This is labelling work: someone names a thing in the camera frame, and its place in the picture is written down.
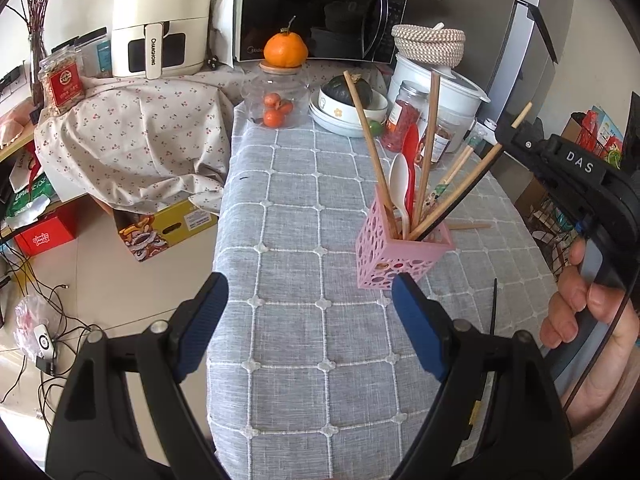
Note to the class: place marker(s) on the pink perforated utensil holder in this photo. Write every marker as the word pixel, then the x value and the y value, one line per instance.
pixel 395 265

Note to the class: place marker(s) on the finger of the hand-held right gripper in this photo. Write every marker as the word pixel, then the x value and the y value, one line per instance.
pixel 517 140

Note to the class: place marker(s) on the glass vase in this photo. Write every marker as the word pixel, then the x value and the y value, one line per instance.
pixel 36 60

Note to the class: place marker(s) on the white electric pot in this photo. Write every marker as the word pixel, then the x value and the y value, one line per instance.
pixel 460 100

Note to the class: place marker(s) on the stacked white bowls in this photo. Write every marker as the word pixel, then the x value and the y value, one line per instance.
pixel 330 125

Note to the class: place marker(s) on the stack of snack packets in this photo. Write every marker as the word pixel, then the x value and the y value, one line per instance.
pixel 600 130

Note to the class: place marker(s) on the teal box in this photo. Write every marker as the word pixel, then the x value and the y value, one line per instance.
pixel 103 57

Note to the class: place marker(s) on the clear plastic bag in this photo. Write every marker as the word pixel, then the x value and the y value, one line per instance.
pixel 27 315

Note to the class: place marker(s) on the person's right hand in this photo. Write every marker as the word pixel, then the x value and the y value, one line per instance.
pixel 562 305

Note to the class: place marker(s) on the cartoon print cardboard box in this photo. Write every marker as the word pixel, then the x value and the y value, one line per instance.
pixel 165 230

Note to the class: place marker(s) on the white air fryer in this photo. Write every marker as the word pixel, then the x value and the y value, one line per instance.
pixel 165 5

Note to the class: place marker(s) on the grey refrigerator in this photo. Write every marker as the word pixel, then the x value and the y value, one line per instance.
pixel 490 10

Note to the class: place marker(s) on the red box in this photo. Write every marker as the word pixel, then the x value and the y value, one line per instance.
pixel 45 235

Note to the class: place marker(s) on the black microwave oven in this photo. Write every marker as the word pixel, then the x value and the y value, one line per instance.
pixel 300 10

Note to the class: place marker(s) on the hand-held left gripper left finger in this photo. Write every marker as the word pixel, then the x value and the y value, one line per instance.
pixel 205 310

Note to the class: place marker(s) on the white plastic spoon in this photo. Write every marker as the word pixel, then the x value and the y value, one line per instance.
pixel 399 180

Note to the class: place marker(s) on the glass jar with wooden lid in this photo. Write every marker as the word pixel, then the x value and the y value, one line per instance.
pixel 255 95

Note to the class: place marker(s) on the black power adapter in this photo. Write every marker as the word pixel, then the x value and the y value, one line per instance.
pixel 46 365

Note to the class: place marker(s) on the plastic chopsticks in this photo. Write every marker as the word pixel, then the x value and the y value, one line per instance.
pixel 457 167

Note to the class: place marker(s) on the goji berry jar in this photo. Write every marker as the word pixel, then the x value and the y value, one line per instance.
pixel 400 120

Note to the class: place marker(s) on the small green fruit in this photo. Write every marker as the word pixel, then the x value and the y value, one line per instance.
pixel 375 127

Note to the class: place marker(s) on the square jar with red label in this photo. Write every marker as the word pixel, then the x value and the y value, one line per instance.
pixel 62 85

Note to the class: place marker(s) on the black chopstick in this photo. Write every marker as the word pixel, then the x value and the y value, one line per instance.
pixel 452 203
pixel 493 305

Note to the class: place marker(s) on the woven basket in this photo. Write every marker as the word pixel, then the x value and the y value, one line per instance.
pixel 425 45

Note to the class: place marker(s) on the grey checked tablecloth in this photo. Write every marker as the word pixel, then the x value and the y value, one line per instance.
pixel 300 340

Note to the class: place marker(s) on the dried twig bunch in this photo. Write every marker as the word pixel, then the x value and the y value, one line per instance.
pixel 35 5

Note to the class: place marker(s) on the dark green squash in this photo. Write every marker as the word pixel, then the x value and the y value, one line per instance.
pixel 335 92

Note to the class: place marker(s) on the black power plug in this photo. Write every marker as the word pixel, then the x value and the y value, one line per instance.
pixel 214 61

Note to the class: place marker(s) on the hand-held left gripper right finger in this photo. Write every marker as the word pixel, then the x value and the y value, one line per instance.
pixel 415 315

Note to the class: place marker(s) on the large orange tangerine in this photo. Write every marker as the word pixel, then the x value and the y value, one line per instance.
pixel 285 50

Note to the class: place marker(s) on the small orange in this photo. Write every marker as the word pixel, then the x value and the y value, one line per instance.
pixel 273 119
pixel 286 108
pixel 272 100

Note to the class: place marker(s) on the green packet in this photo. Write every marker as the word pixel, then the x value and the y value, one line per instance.
pixel 25 200

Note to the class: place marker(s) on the person's right forearm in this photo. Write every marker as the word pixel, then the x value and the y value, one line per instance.
pixel 595 435

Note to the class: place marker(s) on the small white device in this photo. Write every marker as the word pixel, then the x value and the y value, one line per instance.
pixel 44 342

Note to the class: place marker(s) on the cherry print cloth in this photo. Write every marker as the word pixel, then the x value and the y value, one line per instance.
pixel 125 135

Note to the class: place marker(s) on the red plastic spoon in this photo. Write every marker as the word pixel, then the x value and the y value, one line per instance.
pixel 411 150

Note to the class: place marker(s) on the brown cardboard box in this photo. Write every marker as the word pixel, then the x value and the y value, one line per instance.
pixel 530 200

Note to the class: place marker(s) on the wooden chopstick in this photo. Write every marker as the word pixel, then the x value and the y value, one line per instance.
pixel 367 135
pixel 430 125
pixel 472 226
pixel 470 175

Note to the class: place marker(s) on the white flower print bowl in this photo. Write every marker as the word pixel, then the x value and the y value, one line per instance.
pixel 340 110

